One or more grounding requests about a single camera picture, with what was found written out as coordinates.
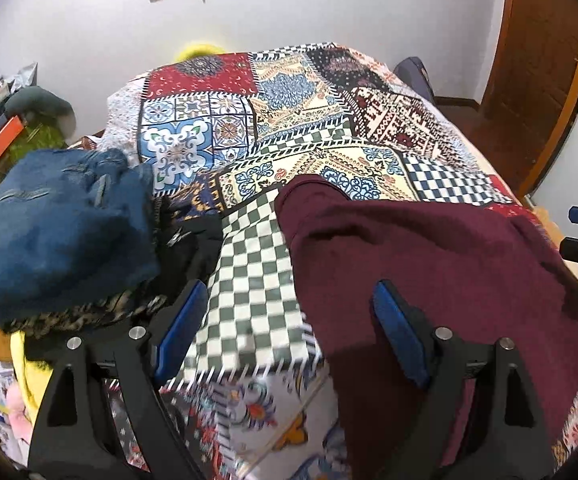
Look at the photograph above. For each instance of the black tan patterned cloth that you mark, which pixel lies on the black tan patterned cloth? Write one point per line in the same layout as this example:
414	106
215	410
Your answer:
69	319

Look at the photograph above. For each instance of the orange box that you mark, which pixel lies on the orange box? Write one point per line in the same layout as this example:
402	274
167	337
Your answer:
4	137

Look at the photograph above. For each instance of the blue denim jeans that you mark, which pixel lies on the blue denim jeans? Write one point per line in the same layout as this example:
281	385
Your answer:
54	240

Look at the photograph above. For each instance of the patchwork patterned bedspread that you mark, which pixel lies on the patchwork patterned bedspread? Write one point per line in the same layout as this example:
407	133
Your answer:
269	110

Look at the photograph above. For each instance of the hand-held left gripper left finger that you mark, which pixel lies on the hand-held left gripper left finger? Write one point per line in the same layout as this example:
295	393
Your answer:
179	332

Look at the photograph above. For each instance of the pink plush toy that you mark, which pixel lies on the pink plush toy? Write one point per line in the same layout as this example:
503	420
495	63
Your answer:
16	407

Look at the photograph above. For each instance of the yellow garment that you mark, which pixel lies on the yellow garment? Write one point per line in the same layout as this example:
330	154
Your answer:
29	375

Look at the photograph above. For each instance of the black garment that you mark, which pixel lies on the black garment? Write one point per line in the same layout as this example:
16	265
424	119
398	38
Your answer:
189	247

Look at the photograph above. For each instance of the brown wooden door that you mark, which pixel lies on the brown wooden door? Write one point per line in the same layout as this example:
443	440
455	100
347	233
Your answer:
539	70

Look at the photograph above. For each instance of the dark blue backpack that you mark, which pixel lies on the dark blue backpack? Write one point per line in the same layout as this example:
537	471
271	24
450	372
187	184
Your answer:
416	77

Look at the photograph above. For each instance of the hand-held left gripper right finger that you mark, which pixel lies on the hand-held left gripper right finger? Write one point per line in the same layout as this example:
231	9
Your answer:
401	335

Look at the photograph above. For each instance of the yellow pillow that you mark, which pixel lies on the yellow pillow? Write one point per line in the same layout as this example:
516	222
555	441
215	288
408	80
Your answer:
201	51

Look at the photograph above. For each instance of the maroon button-up shirt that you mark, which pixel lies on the maroon button-up shirt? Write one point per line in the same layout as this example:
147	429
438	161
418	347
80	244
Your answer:
419	250

